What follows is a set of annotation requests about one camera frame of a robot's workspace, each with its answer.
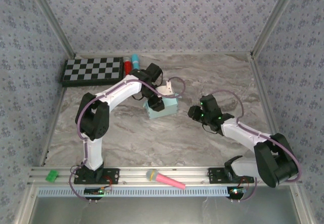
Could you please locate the light blue paper box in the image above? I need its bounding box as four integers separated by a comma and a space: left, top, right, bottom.
143, 93, 182, 120

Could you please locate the teal toy microphone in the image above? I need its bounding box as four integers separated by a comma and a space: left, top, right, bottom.
131, 54, 141, 70

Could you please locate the red glitter tube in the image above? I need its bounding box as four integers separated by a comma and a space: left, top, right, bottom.
123, 56, 134, 74

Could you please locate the black and grey chessboard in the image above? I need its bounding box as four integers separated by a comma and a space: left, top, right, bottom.
60, 56, 124, 87

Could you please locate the pink toy microphone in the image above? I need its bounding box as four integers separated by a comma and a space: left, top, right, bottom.
146, 169, 186, 190

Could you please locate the green toy block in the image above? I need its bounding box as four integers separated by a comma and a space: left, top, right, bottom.
45, 170, 59, 183

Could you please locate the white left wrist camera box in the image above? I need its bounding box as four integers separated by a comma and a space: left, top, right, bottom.
156, 81, 175, 97

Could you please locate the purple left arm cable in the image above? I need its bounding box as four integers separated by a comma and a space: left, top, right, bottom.
69, 76, 187, 203

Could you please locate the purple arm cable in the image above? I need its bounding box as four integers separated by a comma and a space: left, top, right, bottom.
212, 89, 302, 203
69, 76, 187, 203

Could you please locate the aluminium rear rail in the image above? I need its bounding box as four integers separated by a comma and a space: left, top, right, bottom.
74, 51, 254, 57

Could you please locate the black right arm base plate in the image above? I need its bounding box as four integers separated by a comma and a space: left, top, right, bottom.
208, 167, 255, 184

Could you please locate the aluminium mounting rail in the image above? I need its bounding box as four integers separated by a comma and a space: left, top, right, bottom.
27, 165, 303, 186

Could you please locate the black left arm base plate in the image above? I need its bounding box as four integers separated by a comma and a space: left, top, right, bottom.
73, 167, 120, 185

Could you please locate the grey slotted cable duct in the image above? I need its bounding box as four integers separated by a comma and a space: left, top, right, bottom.
37, 186, 230, 197

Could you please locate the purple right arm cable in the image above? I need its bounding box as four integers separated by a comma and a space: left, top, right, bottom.
212, 89, 302, 203

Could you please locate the aluminium corner post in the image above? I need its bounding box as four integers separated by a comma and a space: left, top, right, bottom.
25, 0, 76, 59
250, 0, 302, 59

